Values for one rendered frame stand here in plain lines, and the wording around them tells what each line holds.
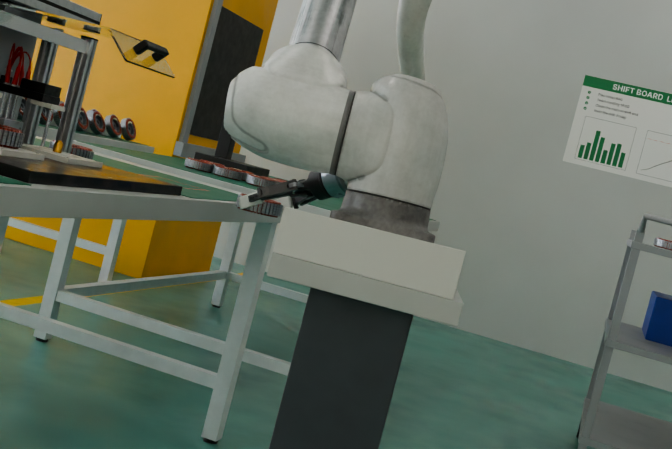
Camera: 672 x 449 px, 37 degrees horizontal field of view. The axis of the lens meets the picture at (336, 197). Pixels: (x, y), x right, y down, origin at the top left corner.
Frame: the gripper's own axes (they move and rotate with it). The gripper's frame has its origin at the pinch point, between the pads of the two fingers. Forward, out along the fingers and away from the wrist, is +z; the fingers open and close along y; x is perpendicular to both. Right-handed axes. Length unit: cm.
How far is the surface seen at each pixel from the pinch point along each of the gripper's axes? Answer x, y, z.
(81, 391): -29, 38, 107
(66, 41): 39, -40, 18
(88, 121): 102, 131, 180
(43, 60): 41, -34, 32
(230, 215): 1.0, 4.9, 13.2
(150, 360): -25, 39, 77
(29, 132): 25, -34, 39
